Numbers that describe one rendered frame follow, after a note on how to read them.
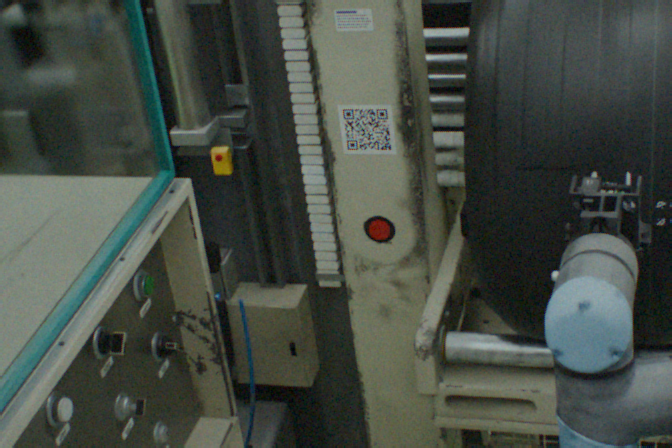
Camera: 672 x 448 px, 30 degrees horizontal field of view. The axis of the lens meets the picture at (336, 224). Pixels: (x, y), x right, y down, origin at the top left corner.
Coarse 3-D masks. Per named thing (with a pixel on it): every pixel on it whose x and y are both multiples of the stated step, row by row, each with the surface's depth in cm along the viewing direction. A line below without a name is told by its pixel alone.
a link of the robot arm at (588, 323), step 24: (576, 264) 119; (600, 264) 118; (624, 264) 121; (576, 288) 115; (600, 288) 114; (624, 288) 117; (552, 312) 114; (576, 312) 112; (600, 312) 112; (624, 312) 114; (552, 336) 114; (576, 336) 113; (600, 336) 113; (624, 336) 112; (576, 360) 114; (600, 360) 114; (624, 360) 117
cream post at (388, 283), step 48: (336, 0) 165; (384, 0) 164; (336, 48) 169; (384, 48) 167; (336, 96) 173; (384, 96) 171; (336, 144) 176; (432, 144) 185; (336, 192) 181; (384, 192) 179; (432, 192) 186; (384, 240) 183; (432, 240) 187; (384, 288) 187; (384, 336) 192; (384, 384) 196; (384, 432) 201; (432, 432) 199
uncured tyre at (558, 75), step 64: (512, 0) 150; (576, 0) 148; (640, 0) 146; (512, 64) 148; (576, 64) 146; (640, 64) 144; (512, 128) 148; (576, 128) 145; (640, 128) 144; (512, 192) 149; (512, 256) 154; (512, 320) 165; (640, 320) 158
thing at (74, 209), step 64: (0, 0) 119; (64, 0) 131; (128, 0) 145; (0, 64) 119; (64, 64) 131; (128, 64) 146; (0, 128) 119; (64, 128) 131; (128, 128) 146; (0, 192) 120; (64, 192) 132; (128, 192) 146; (0, 256) 120; (64, 256) 132; (0, 320) 120; (64, 320) 131; (0, 384) 120
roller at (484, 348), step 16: (448, 336) 181; (464, 336) 181; (480, 336) 180; (496, 336) 180; (512, 336) 179; (528, 336) 179; (448, 352) 180; (464, 352) 180; (480, 352) 179; (496, 352) 179; (512, 352) 178; (528, 352) 177; (544, 352) 177; (640, 352) 173; (656, 352) 173
